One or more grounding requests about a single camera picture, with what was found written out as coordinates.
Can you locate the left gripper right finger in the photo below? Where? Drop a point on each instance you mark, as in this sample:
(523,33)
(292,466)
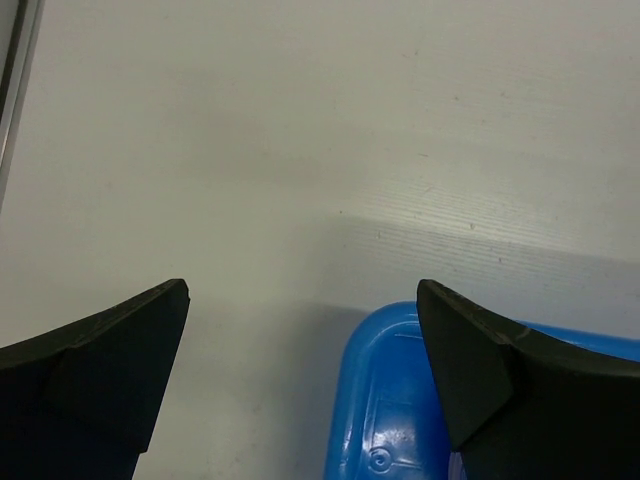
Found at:
(521,404)

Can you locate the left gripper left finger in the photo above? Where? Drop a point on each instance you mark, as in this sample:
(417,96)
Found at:
(81,401)

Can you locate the purple plate back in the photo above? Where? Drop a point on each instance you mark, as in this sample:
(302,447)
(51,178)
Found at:
(456,470)

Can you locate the blue plastic bin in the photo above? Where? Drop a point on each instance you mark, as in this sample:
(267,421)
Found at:
(388,422)

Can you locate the aluminium rail left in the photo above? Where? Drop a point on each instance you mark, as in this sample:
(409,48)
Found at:
(20,26)

